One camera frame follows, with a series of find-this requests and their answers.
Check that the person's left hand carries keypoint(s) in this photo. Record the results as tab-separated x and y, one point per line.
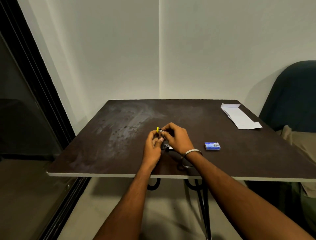
150	150

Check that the person's right hand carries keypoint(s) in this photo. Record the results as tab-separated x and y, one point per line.
180	141

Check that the person's right thumb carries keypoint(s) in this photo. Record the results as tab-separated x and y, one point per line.
166	134

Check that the person's left thumb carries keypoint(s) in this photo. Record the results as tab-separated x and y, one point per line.
160	140

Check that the yellow and black stapler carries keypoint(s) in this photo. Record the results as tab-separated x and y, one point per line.
165	144

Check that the person's right forearm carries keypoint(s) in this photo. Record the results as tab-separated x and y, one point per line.
242	200

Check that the person's left forearm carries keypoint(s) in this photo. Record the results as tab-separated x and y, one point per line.
128	205

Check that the silver bangle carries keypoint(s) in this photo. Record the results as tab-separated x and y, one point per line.
188	157

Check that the small blue staple box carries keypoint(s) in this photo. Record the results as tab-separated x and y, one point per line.
212	145

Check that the black metal table legs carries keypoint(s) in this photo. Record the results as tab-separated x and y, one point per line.
197	197

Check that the white folded paper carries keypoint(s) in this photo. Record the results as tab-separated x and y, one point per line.
239	116

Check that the dark blue chair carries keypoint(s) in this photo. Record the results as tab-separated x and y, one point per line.
291	99

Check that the beige cloth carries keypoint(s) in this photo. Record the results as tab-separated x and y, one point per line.
301	158

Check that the black sliding door frame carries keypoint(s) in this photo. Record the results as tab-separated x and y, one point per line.
37	103

